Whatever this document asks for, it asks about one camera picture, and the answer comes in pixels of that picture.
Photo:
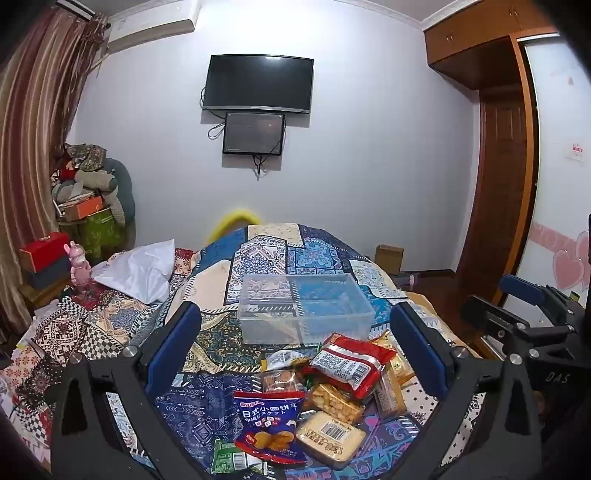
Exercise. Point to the blue biscuit packet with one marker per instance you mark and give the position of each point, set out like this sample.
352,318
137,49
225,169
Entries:
270,424

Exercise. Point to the white pillow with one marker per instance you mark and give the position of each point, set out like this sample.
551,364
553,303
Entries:
138,272

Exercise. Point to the grey-green cushion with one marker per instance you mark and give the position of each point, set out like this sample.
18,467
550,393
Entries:
122,189

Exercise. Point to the clear plastic container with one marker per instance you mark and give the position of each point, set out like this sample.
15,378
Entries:
304,309

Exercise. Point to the white wardrobe sliding door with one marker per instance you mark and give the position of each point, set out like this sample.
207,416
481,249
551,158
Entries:
558,184

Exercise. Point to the red instant noodle packet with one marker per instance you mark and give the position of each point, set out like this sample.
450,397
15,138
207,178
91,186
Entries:
351,364

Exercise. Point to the red box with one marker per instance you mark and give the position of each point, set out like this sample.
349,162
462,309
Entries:
44,249

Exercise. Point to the yellow silver snack packet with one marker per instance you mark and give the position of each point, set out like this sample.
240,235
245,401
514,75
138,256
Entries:
286,359

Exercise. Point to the golden clear snack packet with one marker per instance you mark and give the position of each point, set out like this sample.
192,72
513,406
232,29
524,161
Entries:
399,357

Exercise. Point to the grey plush toy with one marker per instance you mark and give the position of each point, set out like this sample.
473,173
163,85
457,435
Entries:
90,180

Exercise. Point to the green box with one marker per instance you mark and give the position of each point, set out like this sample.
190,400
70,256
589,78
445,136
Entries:
99,233

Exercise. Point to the green snack packet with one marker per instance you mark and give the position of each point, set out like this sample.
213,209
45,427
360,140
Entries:
233,459

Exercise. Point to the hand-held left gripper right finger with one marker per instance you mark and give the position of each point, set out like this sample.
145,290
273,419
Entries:
415,346

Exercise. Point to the clear rice crisp packet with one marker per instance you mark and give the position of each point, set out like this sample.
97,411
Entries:
332,401

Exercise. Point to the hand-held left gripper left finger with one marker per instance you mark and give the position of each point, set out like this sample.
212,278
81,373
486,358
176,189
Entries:
178,344

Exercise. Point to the yellow curved tube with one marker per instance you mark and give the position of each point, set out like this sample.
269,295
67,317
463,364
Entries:
233,217

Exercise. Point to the pink toy figure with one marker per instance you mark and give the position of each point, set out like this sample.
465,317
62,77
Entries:
79,270

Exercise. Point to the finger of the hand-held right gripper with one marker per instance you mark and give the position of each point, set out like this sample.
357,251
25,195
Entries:
489,318
521,288

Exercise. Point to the black wall television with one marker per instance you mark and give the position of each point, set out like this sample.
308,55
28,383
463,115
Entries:
258,83

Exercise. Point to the small black monitor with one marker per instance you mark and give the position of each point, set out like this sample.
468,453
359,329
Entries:
253,133

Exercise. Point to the dark grey box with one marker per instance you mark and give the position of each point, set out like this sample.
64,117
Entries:
48,277

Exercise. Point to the brown wooden door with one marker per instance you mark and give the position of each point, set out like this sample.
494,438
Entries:
496,194

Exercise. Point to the white air conditioner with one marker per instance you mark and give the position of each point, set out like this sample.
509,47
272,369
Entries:
152,25

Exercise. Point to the orange box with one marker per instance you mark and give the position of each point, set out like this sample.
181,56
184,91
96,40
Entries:
83,206

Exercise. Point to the wooden overhead cabinet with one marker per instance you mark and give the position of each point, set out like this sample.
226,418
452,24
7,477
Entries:
475,41

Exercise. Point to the striped brown curtain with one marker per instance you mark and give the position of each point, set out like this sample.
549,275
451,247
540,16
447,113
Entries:
37,138

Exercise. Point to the patterned cloth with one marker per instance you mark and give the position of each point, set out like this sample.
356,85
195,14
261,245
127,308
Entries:
87,154

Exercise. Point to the cardboard box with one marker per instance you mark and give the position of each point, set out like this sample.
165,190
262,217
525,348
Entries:
389,258

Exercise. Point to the cream cake packet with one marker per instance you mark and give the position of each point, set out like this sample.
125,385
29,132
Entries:
330,438

